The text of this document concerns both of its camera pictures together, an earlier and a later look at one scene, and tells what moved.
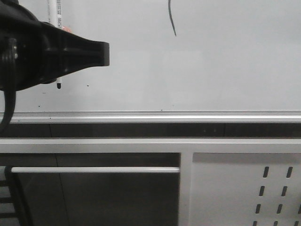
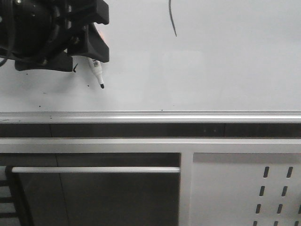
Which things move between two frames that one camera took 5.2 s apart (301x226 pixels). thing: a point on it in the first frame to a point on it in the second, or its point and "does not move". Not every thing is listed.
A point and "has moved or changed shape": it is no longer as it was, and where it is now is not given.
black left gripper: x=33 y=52 to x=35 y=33
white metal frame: x=185 y=147 does not move
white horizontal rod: x=95 y=170 does not move
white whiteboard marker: x=56 y=18 has moved or changed shape
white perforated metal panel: x=245 y=189 does not move
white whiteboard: x=179 y=55 does not move
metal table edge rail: x=156 y=117 does not move
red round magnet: x=66 y=29 has moved or changed shape
